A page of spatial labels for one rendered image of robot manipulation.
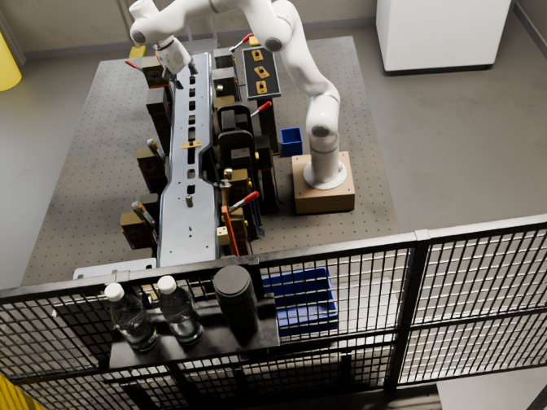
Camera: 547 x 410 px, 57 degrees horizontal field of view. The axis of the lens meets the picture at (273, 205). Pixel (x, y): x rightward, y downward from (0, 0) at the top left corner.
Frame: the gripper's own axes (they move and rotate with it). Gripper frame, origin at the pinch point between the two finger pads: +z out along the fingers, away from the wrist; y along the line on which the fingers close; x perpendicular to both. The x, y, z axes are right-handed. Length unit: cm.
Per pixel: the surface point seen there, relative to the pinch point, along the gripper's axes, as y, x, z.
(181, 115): 7.1, 31.0, 24.0
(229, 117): -0.1, -10.6, 18.2
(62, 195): -43, 82, 33
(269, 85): 27.1, -9.7, 23.4
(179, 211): -38, -4, 32
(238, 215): -31, -29, 36
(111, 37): 135, 271, 42
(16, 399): -116, -24, 18
